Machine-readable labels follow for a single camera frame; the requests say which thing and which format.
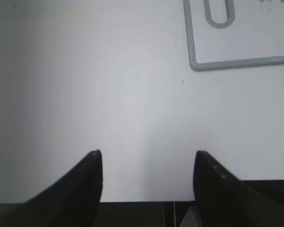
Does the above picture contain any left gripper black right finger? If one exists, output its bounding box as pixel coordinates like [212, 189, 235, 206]
[194, 151, 284, 227]

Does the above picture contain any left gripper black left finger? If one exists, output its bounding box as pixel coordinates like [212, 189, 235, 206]
[0, 150, 102, 227]

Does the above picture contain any white cutting board, grey rim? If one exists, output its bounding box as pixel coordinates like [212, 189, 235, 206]
[183, 0, 284, 71]

